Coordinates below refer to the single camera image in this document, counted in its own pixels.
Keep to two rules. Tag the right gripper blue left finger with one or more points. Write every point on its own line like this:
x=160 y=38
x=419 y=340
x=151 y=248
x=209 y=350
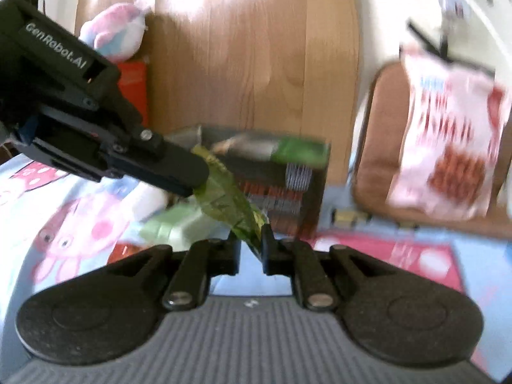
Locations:
x=224 y=256

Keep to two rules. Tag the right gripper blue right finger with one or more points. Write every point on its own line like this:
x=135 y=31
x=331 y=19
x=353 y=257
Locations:
x=276 y=259

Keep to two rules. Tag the pale green snack packet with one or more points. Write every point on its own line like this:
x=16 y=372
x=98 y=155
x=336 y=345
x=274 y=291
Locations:
x=180 y=226

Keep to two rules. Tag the dark green wrapper snack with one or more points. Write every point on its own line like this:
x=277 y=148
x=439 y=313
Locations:
x=221 y=199

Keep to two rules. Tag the red spicy snack packet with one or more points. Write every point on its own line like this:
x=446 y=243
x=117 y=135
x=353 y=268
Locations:
x=123 y=250

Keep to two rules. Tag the white round snack pack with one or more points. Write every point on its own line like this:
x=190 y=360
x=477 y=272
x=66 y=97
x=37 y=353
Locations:
x=150 y=200

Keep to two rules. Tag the bright green snack packet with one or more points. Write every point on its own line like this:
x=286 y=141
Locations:
x=301 y=151

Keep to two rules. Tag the black cardboard storage box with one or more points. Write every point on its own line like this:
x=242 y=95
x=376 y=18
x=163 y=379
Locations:
x=291 y=195

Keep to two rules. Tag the red gift bag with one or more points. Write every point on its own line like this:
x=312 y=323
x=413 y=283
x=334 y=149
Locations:
x=134 y=86

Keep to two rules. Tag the pink blue unicorn plush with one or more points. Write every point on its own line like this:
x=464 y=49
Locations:
x=117 y=32

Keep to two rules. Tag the Peppa Pig blue bedsheet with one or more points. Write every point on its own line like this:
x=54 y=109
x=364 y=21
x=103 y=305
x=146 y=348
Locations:
x=55 y=226

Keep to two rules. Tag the brown seat cushion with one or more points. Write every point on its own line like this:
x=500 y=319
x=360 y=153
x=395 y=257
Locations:
x=378 y=159

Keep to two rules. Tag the wooden headboard panel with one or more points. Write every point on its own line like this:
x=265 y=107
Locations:
x=287 y=66

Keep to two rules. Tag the large pink fried-twist bag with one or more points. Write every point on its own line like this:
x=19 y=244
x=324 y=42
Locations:
x=450 y=148

